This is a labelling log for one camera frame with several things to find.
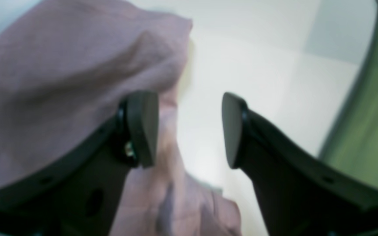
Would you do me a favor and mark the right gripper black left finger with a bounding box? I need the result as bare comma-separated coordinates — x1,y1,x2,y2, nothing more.
0,90,159,236

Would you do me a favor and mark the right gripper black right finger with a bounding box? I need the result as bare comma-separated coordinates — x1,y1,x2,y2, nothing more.
221,92,378,236

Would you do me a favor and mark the mauve t-shirt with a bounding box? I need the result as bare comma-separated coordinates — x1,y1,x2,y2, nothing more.
0,0,242,236

